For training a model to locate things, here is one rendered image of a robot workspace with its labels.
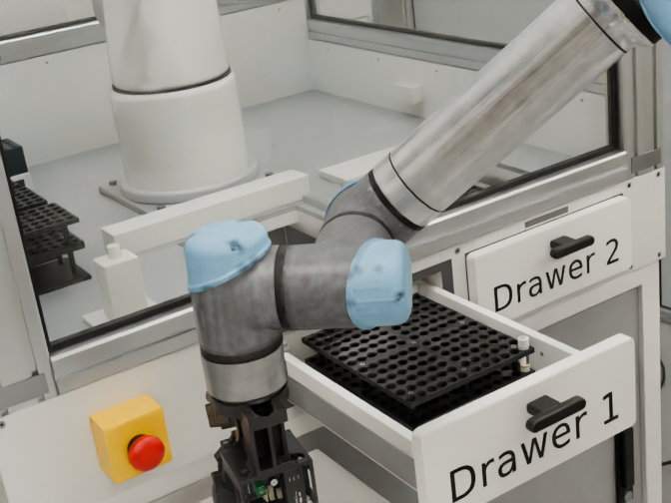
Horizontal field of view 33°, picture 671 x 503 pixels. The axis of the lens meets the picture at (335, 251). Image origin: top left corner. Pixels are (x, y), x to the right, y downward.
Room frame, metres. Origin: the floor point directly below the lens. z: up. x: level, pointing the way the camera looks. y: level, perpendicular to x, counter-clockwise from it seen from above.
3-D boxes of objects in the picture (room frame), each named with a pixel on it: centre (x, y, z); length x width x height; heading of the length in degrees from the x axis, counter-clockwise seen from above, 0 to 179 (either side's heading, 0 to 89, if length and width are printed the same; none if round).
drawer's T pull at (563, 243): (1.40, -0.31, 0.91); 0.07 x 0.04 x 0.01; 121
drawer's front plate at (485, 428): (1.01, -0.18, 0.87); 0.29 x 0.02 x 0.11; 121
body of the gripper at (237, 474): (0.90, 0.09, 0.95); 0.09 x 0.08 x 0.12; 19
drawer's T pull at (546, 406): (0.98, -0.19, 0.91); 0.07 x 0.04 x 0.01; 121
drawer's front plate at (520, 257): (1.42, -0.30, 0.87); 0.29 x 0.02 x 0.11; 121
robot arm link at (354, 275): (0.91, -0.01, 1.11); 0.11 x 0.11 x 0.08; 79
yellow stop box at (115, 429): (1.08, 0.25, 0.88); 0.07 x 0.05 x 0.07; 121
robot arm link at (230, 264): (0.91, 0.09, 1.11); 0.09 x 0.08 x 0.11; 79
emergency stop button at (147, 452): (1.05, 0.23, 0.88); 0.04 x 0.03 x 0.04; 121
